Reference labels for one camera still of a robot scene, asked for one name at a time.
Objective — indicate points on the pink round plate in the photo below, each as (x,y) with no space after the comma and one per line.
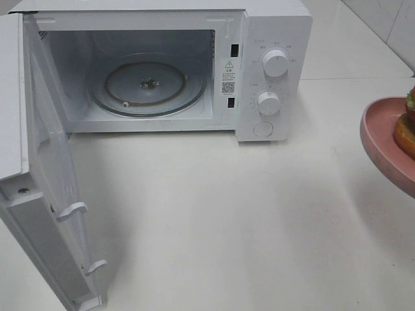
(376,132)

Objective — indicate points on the white microwave oven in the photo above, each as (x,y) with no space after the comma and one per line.
(234,35)

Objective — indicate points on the white microwave knob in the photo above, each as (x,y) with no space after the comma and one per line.
(275,62)
(268,103)

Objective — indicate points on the white microwave door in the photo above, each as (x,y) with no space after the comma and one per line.
(40,200)

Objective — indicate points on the burger with lettuce and cheese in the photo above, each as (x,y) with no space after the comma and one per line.
(404,127)

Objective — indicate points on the glass microwave turntable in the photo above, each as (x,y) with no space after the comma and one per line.
(146,85)

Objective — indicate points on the round white door button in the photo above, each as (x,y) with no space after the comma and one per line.
(263,129)

